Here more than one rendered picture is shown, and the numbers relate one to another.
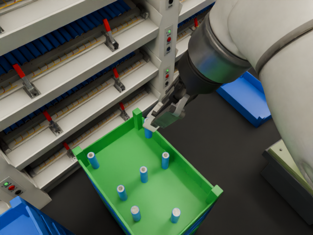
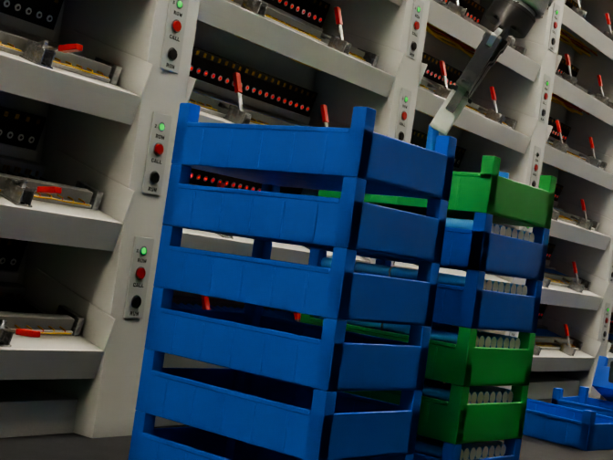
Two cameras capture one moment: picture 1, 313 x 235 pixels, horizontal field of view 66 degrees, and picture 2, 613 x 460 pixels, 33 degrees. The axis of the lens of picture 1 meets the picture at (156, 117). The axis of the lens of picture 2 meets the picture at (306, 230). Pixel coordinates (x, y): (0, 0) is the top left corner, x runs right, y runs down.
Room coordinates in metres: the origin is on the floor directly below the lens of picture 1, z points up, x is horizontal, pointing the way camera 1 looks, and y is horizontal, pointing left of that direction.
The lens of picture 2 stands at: (-1.33, 0.51, 0.30)
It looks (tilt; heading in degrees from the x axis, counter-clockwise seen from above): 2 degrees up; 349
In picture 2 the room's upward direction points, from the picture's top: 8 degrees clockwise
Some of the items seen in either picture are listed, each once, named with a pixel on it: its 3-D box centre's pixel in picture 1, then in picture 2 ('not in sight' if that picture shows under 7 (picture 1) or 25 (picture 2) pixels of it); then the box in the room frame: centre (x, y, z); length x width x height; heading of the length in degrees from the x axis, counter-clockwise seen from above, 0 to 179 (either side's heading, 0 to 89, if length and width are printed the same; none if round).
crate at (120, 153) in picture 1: (144, 176); (436, 187); (0.22, 0.03, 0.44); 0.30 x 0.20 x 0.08; 41
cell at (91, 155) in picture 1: (93, 160); not in sight; (0.26, 0.16, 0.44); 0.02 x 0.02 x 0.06
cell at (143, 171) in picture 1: (144, 174); not in sight; (0.23, 0.03, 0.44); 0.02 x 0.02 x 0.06
